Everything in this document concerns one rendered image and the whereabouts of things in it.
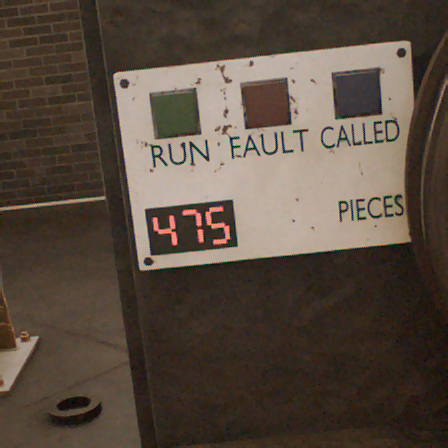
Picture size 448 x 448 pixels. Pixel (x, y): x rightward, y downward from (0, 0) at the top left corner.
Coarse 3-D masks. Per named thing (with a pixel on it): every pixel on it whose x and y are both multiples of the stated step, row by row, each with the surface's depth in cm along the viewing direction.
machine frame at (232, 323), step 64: (128, 0) 79; (192, 0) 79; (256, 0) 79; (320, 0) 79; (384, 0) 79; (128, 64) 80; (128, 192) 83; (128, 256) 93; (320, 256) 84; (384, 256) 84; (128, 320) 94; (192, 320) 86; (256, 320) 86; (320, 320) 86; (384, 320) 86; (192, 384) 87; (256, 384) 87; (320, 384) 87; (384, 384) 87
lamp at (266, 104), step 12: (264, 84) 78; (276, 84) 78; (252, 96) 78; (264, 96) 78; (276, 96) 78; (252, 108) 79; (264, 108) 79; (276, 108) 79; (252, 120) 79; (264, 120) 79; (276, 120) 79
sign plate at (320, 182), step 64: (192, 64) 79; (256, 64) 78; (320, 64) 78; (384, 64) 78; (128, 128) 79; (256, 128) 79; (320, 128) 79; (384, 128) 79; (192, 192) 81; (256, 192) 81; (320, 192) 81; (384, 192) 81; (192, 256) 82; (256, 256) 82
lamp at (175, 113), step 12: (156, 96) 78; (168, 96) 78; (180, 96) 78; (192, 96) 78; (156, 108) 79; (168, 108) 79; (180, 108) 79; (192, 108) 79; (156, 120) 79; (168, 120) 79; (180, 120) 79; (192, 120) 79; (168, 132) 79; (180, 132) 79; (192, 132) 79
